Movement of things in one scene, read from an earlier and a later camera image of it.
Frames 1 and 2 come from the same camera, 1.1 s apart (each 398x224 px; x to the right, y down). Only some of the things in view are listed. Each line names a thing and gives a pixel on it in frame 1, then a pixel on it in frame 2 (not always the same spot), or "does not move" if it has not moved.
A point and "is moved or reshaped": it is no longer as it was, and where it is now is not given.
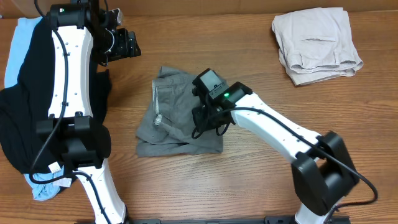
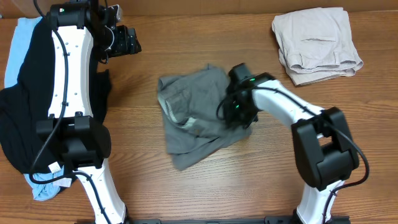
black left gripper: (127, 45) does not move
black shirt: (22, 106) does not move
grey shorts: (168, 127) is moved or reshaped
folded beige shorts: (316, 44) does not move
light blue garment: (17, 32) does not move
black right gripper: (201, 124) → (232, 121)
